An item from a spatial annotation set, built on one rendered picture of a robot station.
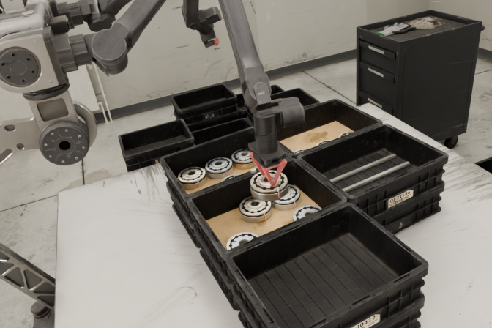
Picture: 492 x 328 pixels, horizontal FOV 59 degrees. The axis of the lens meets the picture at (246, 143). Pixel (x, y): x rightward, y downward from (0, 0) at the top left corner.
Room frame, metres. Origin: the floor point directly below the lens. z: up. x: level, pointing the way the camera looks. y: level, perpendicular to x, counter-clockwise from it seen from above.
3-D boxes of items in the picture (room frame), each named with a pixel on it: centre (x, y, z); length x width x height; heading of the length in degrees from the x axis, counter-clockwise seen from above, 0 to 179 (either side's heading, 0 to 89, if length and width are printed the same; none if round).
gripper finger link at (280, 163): (0.97, -0.05, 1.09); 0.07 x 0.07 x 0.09; 21
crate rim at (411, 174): (1.20, -0.40, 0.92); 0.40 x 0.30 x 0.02; 113
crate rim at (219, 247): (1.05, -0.03, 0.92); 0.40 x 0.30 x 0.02; 113
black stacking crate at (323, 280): (0.77, -0.15, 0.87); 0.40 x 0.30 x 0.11; 113
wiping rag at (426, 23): (2.77, -1.28, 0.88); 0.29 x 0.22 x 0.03; 107
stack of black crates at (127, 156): (2.23, 0.51, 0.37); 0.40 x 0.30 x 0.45; 107
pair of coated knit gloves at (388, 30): (2.73, -1.04, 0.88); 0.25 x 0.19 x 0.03; 107
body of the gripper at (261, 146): (0.98, -0.05, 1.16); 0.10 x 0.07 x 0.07; 21
